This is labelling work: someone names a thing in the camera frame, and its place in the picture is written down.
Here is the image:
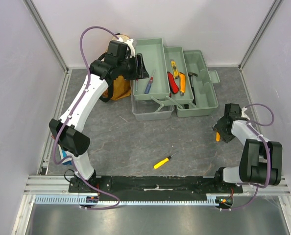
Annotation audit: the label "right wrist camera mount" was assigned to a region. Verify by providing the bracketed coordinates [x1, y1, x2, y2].
[241, 107, 250, 120]

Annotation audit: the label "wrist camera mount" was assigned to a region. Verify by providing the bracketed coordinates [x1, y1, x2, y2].
[241, 107, 250, 120]
[117, 34, 137, 58]

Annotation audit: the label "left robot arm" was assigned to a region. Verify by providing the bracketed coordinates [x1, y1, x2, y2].
[49, 38, 143, 192]

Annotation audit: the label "yellow utility knife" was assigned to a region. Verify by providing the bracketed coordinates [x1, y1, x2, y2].
[170, 59, 179, 79]

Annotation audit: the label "blue red box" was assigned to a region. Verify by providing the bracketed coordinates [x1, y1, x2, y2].
[51, 143, 72, 165]

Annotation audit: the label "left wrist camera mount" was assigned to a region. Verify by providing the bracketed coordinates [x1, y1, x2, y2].
[117, 34, 137, 58]

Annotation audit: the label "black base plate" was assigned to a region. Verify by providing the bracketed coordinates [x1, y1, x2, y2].
[68, 175, 244, 195]

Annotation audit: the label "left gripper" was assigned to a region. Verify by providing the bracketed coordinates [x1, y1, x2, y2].
[118, 54, 149, 81]

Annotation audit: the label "yellow handled screwdriver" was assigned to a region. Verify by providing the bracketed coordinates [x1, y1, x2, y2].
[153, 152, 177, 169]

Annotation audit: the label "green toolbox with clear lid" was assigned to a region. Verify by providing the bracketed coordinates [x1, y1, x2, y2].
[131, 38, 220, 121]

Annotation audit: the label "red handled pliers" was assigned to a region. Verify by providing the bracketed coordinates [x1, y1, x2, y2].
[167, 71, 179, 94]

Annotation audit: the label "orange tote bag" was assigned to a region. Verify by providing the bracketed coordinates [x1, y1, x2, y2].
[98, 35, 133, 103]

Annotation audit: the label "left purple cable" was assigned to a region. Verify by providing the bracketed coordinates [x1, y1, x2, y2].
[53, 26, 121, 211]

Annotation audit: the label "orange handled chisel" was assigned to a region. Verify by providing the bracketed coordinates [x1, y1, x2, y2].
[216, 132, 220, 142]

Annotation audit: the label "orange utility knife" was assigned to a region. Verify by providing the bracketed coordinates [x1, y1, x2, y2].
[179, 72, 186, 96]

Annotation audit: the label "blue cable duct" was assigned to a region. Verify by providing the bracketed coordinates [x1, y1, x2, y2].
[34, 195, 219, 206]

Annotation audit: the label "black hammer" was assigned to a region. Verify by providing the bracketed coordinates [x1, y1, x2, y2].
[188, 72, 198, 105]

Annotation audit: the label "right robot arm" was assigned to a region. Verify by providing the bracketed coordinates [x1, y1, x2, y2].
[134, 47, 282, 193]

